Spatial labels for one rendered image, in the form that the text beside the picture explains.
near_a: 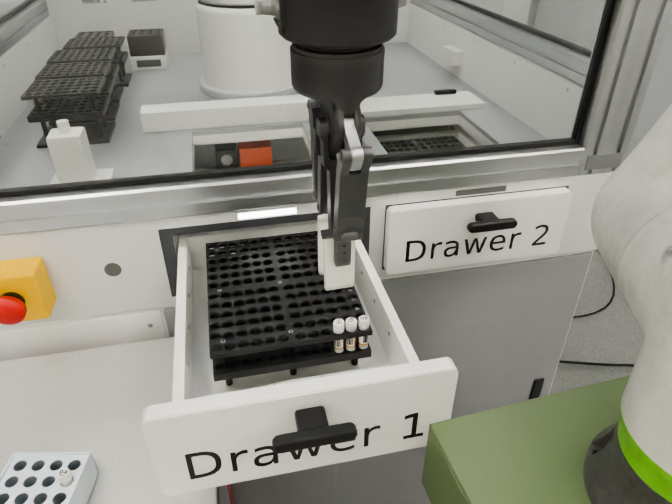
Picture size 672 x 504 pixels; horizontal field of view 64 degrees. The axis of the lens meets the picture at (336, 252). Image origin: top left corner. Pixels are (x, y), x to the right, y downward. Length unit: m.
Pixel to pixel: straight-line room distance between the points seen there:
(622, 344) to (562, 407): 1.53
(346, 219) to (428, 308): 0.48
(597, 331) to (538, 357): 1.05
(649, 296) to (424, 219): 0.40
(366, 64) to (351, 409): 0.31
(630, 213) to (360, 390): 0.28
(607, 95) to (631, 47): 0.07
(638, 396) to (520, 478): 0.14
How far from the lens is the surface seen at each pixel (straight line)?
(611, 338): 2.15
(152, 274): 0.80
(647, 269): 0.47
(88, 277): 0.81
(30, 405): 0.81
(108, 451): 0.72
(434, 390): 0.54
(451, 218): 0.81
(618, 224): 0.53
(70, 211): 0.76
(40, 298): 0.78
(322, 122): 0.45
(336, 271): 0.53
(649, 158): 0.54
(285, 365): 0.61
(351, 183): 0.44
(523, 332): 1.06
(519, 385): 1.16
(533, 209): 0.87
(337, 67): 0.42
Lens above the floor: 1.30
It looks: 33 degrees down
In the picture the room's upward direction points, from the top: straight up
